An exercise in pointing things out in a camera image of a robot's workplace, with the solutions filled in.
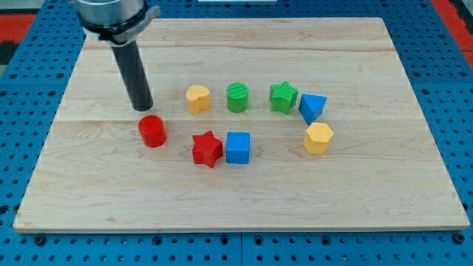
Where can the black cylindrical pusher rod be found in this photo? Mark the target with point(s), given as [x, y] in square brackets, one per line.
[133, 75]

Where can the red cylinder block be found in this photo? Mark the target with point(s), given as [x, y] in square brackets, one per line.
[152, 131]

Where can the red star block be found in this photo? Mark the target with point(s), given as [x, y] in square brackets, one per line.
[207, 149]

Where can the green star block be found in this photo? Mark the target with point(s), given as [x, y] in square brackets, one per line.
[283, 97]

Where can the yellow heart block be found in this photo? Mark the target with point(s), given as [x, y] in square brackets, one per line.
[199, 98]

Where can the green cylinder block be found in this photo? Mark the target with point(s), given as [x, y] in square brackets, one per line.
[237, 95]

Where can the blue cube block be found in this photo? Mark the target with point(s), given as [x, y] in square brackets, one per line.
[238, 147]

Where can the light wooden board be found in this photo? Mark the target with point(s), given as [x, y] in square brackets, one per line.
[381, 172]

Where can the blue triangle block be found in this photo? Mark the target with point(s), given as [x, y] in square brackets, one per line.
[311, 107]

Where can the yellow hexagon block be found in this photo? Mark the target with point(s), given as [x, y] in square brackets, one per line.
[317, 138]

